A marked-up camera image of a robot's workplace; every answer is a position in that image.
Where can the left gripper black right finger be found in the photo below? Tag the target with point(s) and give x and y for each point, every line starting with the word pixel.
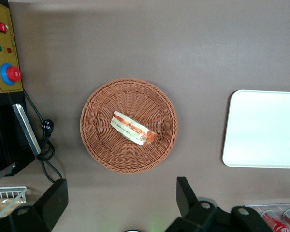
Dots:
pixel 187 200

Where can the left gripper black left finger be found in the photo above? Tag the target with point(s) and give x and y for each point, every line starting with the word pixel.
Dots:
pixel 55 203

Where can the sandwich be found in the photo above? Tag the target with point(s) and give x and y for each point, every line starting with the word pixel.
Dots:
pixel 133 129

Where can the round brown wicker basket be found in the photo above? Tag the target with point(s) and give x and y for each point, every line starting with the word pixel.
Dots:
pixel 101 142

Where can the cream plastic tray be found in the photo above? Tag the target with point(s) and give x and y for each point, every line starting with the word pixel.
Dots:
pixel 263 130

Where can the clear bag rice crackers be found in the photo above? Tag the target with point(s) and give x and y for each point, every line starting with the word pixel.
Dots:
pixel 2 206

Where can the silver machine lever bar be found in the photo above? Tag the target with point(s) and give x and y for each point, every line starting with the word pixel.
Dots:
pixel 2 172

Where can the silver machine sealing bar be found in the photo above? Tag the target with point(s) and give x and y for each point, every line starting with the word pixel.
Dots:
pixel 26 128

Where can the clear acrylic bottle rack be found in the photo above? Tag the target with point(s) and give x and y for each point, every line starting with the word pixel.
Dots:
pixel 280 206

